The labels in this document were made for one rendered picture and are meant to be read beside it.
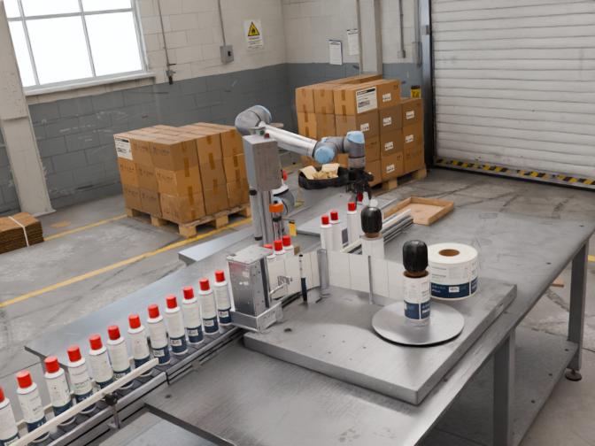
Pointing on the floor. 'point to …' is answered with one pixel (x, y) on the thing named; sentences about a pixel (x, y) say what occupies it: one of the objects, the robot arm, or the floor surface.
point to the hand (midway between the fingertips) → (362, 207)
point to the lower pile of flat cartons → (19, 232)
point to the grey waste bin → (320, 194)
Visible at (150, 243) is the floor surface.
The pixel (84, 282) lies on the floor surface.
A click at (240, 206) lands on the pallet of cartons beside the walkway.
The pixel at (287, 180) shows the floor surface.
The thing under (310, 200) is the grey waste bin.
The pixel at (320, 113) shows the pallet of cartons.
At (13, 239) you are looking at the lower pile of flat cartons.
